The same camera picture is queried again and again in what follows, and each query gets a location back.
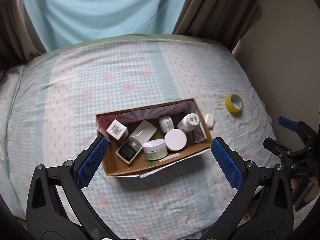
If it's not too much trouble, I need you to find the yellow packing tape roll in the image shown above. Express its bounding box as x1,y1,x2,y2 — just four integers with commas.
225,94,244,115

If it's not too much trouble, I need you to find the white earbuds case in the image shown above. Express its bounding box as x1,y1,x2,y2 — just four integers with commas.
204,114,215,129

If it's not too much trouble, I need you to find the white lid cream jar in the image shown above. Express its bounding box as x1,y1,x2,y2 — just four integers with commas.
164,129,187,152

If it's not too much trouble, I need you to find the black lid white jar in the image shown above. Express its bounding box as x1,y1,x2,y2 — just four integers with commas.
159,115,174,133

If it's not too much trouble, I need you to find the person's right hand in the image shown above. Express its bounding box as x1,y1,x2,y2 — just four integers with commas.
291,176,320,203

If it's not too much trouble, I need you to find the white pill bottle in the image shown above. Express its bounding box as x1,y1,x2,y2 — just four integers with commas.
177,113,200,133

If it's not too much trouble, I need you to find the white digital device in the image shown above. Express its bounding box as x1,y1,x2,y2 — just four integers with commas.
116,137,142,164

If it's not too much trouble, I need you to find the red white small box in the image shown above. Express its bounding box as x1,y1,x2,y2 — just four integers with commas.
97,116,129,143

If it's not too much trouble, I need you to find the brown cardboard box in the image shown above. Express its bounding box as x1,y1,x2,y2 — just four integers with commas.
96,99,212,177

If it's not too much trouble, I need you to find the checkered floral bed cover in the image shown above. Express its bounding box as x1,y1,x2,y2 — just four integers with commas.
1,36,276,239

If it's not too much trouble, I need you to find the green label cream jar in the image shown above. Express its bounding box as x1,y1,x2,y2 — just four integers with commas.
143,139,168,161

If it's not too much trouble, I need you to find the white card packet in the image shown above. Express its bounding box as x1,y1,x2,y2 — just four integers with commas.
130,120,157,145

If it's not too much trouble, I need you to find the brown curtain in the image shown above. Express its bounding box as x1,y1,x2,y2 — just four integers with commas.
172,0,261,51
1,0,47,70

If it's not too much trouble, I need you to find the brown left curtain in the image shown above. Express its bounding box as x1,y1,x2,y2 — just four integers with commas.
1,0,47,70

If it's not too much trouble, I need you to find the light blue curtain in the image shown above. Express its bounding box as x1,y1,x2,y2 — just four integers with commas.
23,0,185,51

